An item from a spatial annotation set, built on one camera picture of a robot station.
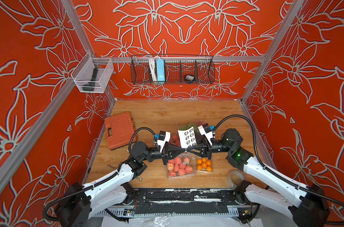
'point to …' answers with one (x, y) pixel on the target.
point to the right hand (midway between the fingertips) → (188, 148)
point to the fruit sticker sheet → (187, 137)
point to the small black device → (190, 77)
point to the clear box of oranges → (204, 165)
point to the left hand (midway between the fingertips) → (183, 150)
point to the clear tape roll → (235, 177)
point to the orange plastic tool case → (120, 130)
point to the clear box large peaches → (182, 166)
